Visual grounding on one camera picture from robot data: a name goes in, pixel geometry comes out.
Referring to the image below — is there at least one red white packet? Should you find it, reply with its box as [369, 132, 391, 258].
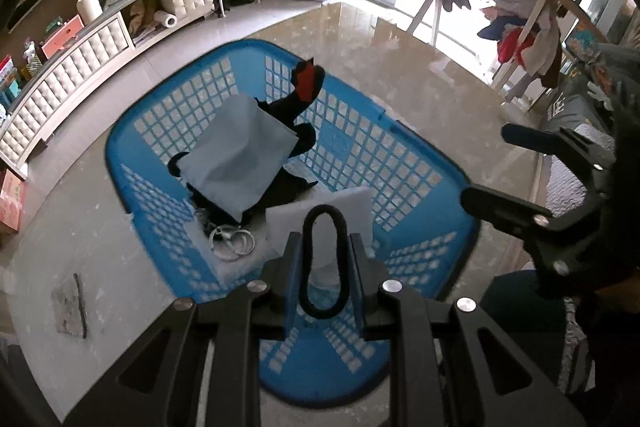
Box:
[0, 54, 16, 90]

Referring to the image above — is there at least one tissue box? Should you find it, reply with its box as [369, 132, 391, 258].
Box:
[20, 39, 43, 78]

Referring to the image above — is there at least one black red fabric piece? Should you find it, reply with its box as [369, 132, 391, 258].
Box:
[167, 57, 326, 228]

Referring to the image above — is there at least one brown crumpled paper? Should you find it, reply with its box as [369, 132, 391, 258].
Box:
[127, 0, 156, 35]

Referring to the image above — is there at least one wooden drying rack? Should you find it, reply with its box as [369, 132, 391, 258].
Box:
[357, 0, 601, 108]

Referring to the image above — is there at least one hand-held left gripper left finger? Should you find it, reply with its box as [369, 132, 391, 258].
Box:
[62, 232, 303, 427]

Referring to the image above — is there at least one light blue cloth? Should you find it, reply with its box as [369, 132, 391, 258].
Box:
[177, 94, 300, 224]

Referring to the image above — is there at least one white tufted cabinet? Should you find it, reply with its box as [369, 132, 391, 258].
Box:
[0, 0, 216, 168]

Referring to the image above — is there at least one blue plastic basket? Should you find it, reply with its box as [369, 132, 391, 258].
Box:
[104, 39, 482, 410]

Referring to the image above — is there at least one metal ring clasp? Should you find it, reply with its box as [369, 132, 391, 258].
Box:
[207, 224, 256, 258]

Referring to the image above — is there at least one pink white carton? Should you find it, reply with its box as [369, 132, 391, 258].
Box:
[0, 169, 27, 235]

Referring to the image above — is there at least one grey textured mat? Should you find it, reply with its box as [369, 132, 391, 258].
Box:
[545, 107, 616, 218]

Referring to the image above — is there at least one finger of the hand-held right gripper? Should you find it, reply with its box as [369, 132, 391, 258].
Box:
[501, 122, 616, 180]
[460, 186, 573, 282]

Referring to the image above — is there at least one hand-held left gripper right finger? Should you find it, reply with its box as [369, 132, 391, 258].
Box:
[348, 233, 588, 427]

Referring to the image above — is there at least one pink box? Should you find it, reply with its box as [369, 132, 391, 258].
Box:
[41, 14, 85, 58]

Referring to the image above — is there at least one white thread cone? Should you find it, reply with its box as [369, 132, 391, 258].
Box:
[77, 0, 103, 25]

